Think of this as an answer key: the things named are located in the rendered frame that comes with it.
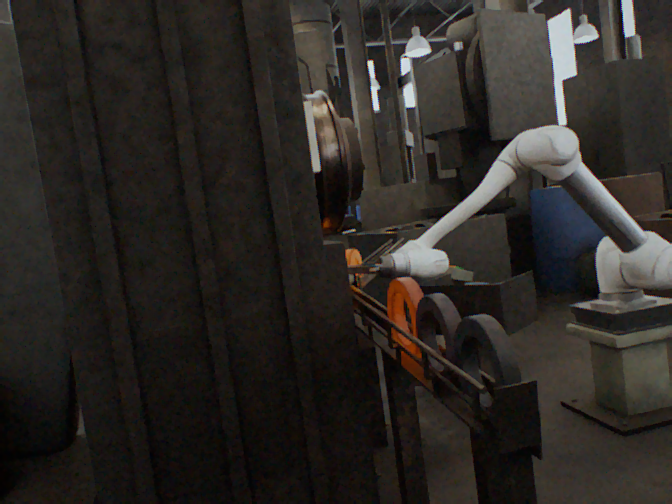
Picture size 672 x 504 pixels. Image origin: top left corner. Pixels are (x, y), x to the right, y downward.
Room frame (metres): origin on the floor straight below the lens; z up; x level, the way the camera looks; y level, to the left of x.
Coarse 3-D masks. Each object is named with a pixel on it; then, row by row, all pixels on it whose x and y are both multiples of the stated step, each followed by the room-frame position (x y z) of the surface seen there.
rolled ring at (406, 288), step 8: (400, 280) 1.37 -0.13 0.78; (408, 280) 1.36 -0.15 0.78; (392, 288) 1.41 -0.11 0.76; (400, 288) 1.36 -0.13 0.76; (408, 288) 1.33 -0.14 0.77; (416, 288) 1.33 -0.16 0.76; (392, 296) 1.42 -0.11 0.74; (400, 296) 1.43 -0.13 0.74; (408, 296) 1.32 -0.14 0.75; (416, 296) 1.32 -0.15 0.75; (392, 304) 1.44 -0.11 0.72; (400, 304) 1.44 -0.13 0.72; (408, 304) 1.33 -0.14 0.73; (416, 304) 1.31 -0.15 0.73; (392, 312) 1.44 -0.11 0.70; (400, 312) 1.45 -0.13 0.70; (392, 320) 1.44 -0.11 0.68; (400, 320) 1.44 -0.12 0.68; (392, 328) 1.45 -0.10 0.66; (400, 336) 1.42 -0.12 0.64; (416, 336) 1.31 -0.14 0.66; (408, 344) 1.38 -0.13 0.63; (416, 352) 1.32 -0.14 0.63
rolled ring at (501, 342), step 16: (464, 320) 1.05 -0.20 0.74; (480, 320) 1.00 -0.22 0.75; (464, 336) 1.06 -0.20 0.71; (480, 336) 0.99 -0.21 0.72; (496, 336) 0.97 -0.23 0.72; (464, 352) 1.08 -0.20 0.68; (496, 352) 0.95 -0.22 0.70; (512, 352) 0.95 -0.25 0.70; (464, 368) 1.08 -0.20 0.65; (496, 368) 0.95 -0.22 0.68; (512, 368) 0.94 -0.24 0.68; (464, 384) 1.08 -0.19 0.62; (496, 384) 0.96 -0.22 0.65; (480, 400) 1.04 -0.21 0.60
